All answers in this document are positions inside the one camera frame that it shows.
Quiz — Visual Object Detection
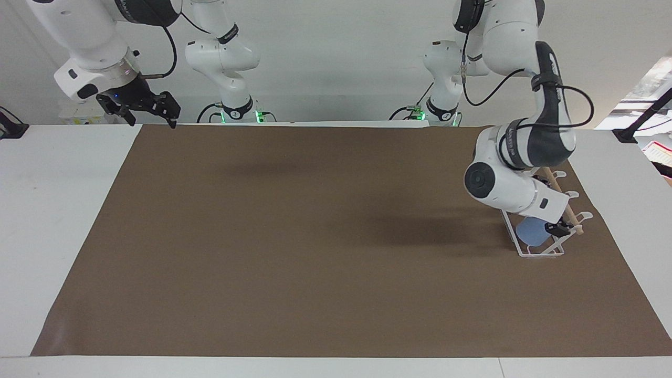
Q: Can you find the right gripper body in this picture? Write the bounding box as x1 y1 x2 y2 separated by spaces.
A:
96 77 159 114

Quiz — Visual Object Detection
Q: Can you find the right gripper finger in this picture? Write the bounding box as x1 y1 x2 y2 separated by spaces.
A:
104 103 139 127
152 91 182 129

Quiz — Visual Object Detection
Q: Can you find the blue plate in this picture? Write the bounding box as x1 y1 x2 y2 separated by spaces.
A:
516 217 550 248

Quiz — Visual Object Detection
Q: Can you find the black stand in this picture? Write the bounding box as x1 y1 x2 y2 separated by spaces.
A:
0 107 30 140
613 87 672 144

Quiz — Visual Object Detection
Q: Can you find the white wire cup holder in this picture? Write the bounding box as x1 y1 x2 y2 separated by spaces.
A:
499 166 594 258

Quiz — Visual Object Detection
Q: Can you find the black cable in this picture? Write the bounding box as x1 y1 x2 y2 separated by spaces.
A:
196 102 225 124
388 105 422 121
460 21 595 131
138 10 196 79

